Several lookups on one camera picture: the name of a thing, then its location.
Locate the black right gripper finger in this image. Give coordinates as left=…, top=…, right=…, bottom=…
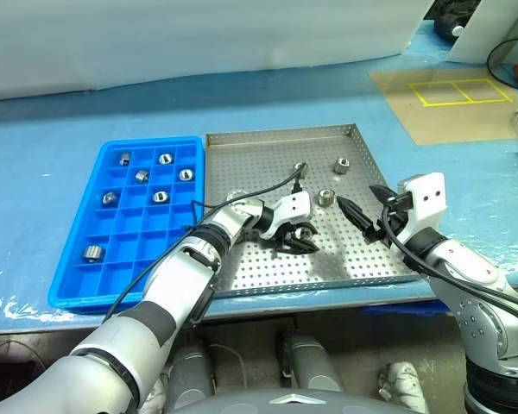
left=336, top=195, right=379, bottom=241
left=368, top=184, right=401, bottom=209

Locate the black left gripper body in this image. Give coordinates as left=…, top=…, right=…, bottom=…
left=271, top=220, right=304, bottom=252

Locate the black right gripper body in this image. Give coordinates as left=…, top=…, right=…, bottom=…
left=363, top=194, right=414, bottom=249

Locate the perforated steel tray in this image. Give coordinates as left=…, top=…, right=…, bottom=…
left=205, top=123, right=420, bottom=299

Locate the blue plastic compartment tray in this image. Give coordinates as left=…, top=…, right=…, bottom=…
left=47, top=136, right=207, bottom=314

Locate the beige mat with yellow tape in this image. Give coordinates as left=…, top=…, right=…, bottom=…
left=368, top=66, right=518, bottom=147

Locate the grey robot right leg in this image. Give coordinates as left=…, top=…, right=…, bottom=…
left=278, top=330, right=347, bottom=394

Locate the grey robot leg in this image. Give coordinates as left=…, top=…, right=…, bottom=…
left=278, top=330, right=347, bottom=394
left=166, top=334, right=218, bottom=411

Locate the grey robot torso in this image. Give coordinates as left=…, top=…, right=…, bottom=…
left=166, top=388, right=418, bottom=414

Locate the white robot right foot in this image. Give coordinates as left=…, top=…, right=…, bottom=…
left=376, top=361, right=429, bottom=414

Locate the white robot foot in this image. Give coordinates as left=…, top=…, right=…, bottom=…
left=376, top=361, right=429, bottom=414
left=140, top=373, right=170, bottom=413

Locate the grey robot left leg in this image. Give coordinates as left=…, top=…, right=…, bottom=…
left=166, top=334, right=218, bottom=411

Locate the black round device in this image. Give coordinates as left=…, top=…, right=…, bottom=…
left=430, top=0, right=468, bottom=39

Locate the white foam board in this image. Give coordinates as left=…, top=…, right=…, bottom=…
left=445, top=0, right=518, bottom=66

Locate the white robot left foot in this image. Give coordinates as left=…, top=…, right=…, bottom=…
left=140, top=373, right=170, bottom=413

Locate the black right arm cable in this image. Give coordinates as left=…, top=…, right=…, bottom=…
left=380, top=202, right=518, bottom=318

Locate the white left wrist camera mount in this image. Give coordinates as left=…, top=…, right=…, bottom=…
left=260, top=191, right=313, bottom=241

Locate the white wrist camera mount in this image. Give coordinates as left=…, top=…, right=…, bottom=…
left=260, top=191, right=313, bottom=241
left=397, top=172, right=448, bottom=235

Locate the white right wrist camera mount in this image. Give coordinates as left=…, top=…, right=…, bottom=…
left=397, top=172, right=448, bottom=235

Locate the thin black looped cable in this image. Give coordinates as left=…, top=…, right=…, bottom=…
left=486, top=37, right=518, bottom=90

